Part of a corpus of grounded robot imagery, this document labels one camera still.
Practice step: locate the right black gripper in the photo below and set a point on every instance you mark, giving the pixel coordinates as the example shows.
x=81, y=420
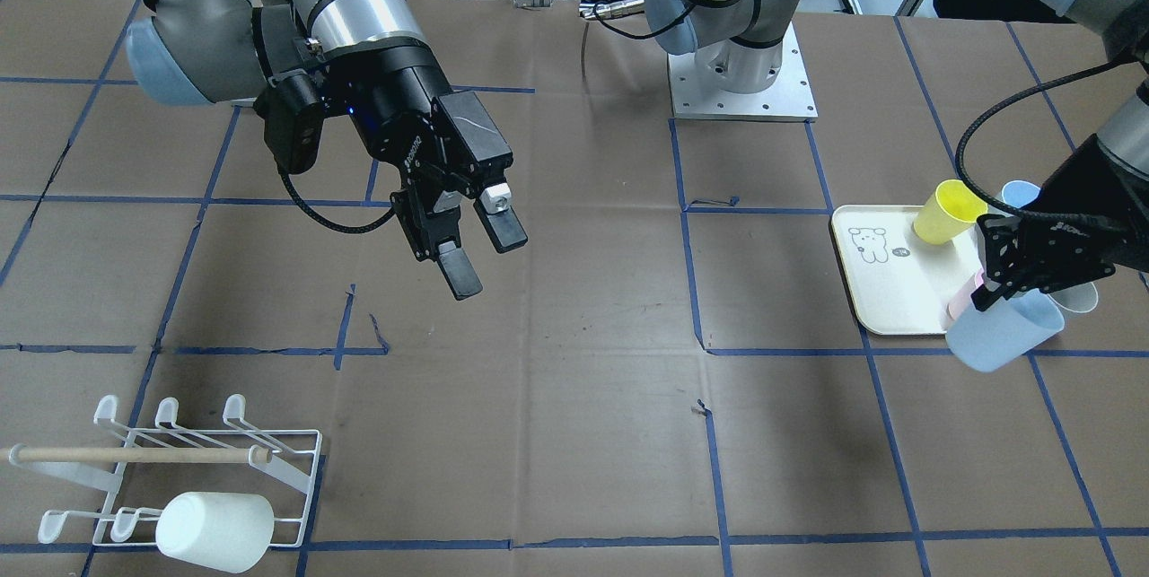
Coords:
x=388, y=101

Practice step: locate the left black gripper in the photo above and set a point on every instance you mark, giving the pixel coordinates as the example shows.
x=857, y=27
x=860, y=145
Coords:
x=1082, y=231

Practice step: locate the light blue plastic cup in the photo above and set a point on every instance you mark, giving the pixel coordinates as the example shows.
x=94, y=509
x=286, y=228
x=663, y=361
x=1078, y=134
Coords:
x=986, y=340

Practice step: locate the white plastic cup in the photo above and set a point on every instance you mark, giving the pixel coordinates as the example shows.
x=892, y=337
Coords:
x=229, y=532

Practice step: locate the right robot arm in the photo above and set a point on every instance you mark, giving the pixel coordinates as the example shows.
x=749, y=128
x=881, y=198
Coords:
x=303, y=61

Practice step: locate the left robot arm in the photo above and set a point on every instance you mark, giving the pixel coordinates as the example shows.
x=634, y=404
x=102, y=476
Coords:
x=684, y=26

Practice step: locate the pink plastic cup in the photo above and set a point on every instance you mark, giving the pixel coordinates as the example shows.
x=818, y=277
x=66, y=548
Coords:
x=961, y=299

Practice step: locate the yellow plastic cup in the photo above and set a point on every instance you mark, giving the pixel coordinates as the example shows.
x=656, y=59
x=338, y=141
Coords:
x=951, y=209

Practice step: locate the grey plastic cup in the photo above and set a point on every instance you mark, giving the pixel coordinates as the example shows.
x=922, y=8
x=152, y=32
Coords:
x=1076, y=300

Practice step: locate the cream plastic tray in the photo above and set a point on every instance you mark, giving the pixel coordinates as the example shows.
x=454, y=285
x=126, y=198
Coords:
x=900, y=285

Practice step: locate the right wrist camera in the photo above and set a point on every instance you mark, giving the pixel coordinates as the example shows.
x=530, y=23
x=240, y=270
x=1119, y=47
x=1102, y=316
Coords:
x=293, y=111

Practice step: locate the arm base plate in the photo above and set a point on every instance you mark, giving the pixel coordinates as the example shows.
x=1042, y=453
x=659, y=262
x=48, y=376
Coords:
x=728, y=81

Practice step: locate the white wire cup rack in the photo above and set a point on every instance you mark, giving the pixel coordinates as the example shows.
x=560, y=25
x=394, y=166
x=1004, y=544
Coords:
x=146, y=465

